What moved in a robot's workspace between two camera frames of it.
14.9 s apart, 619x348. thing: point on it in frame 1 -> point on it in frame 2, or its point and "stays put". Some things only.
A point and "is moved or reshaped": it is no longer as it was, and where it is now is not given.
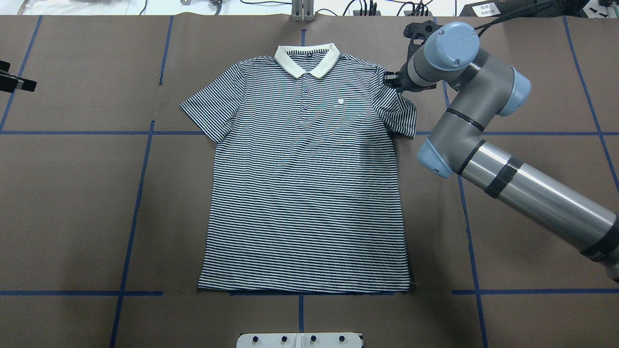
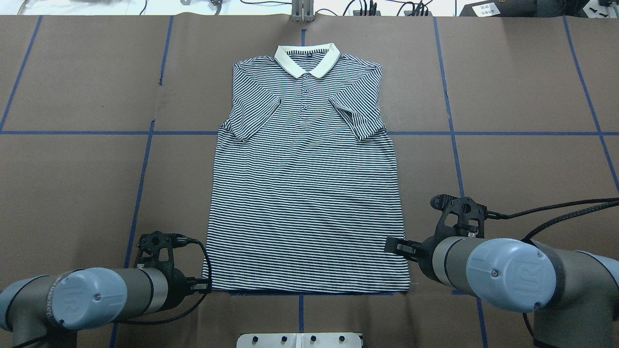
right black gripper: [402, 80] -> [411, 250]
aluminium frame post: [302, 11] stays put
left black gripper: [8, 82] -> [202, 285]
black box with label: [490, 8] stays put
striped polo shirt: [304, 194] is moved or reshaped
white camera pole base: [300, 340] stays put
